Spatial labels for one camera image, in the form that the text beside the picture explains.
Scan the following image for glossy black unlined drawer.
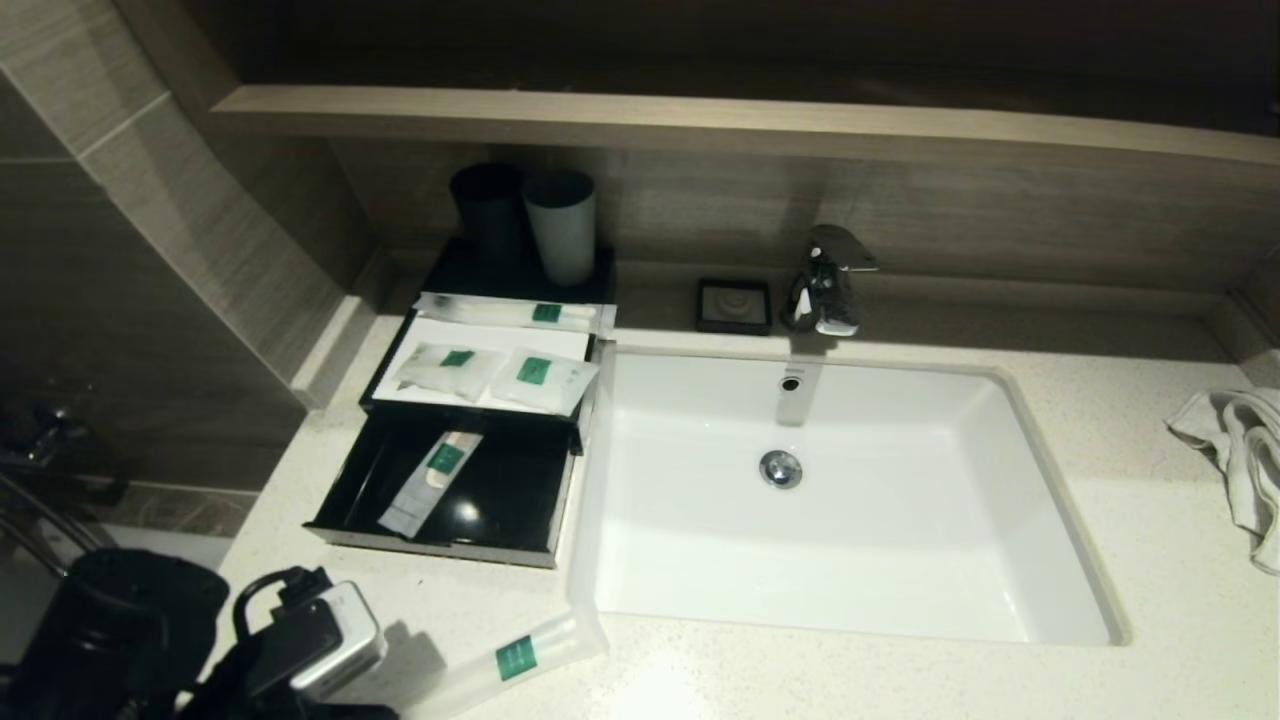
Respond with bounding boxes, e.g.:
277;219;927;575
303;410;583;569

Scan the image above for dark metal cup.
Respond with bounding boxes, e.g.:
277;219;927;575
448;162;528;269

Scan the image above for flat small packet green label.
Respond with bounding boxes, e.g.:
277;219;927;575
488;346;601;417

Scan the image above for black square soap dish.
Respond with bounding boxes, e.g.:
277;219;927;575
696;277;773;336

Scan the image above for white cup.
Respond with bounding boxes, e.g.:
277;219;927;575
522;168;598;288

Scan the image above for long clear packet green label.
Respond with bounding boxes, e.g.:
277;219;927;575
413;291;616;338
400;610;609;720

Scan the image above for crumpled small packet green label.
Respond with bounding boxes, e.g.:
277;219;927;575
388;342;508;403

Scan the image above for chrome sink faucet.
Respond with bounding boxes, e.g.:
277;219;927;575
779;224;881;338

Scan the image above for grey flat packet green label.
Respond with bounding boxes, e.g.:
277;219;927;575
377;430;485;538

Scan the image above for white ceramic sink basin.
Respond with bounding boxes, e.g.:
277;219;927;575
566;345;1133;648

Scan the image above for white bathtub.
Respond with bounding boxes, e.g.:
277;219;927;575
0;525;239;661

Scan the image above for chrome bathtub tap valve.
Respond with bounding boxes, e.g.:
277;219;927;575
0;400;91;471

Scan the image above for white towel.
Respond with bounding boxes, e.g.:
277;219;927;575
1165;385;1280;576

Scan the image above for wooden wall shelf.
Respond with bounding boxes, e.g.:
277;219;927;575
210;84;1280;166

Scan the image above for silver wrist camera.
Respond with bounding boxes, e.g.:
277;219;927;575
288;580;389;701

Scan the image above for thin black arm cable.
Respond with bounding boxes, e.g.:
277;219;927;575
232;565;333;641

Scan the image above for metal shower hose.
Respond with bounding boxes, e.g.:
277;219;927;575
0;470;113;581

